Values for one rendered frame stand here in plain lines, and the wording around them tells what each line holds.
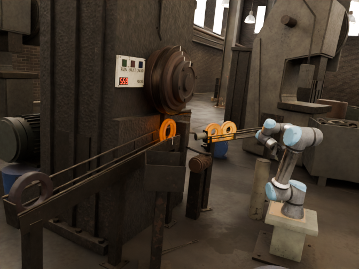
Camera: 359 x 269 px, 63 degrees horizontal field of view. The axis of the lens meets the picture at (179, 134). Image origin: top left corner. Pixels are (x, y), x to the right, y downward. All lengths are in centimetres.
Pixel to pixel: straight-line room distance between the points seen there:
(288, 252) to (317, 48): 290
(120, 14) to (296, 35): 314
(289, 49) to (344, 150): 159
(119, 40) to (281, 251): 170
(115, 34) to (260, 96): 324
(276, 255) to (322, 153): 187
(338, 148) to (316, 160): 27
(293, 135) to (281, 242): 77
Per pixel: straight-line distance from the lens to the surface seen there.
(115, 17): 179
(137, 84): 191
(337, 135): 384
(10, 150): 277
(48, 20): 213
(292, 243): 221
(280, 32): 465
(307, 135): 186
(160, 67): 190
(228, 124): 258
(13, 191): 131
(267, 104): 462
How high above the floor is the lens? 119
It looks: 12 degrees down
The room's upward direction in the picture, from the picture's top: 5 degrees clockwise
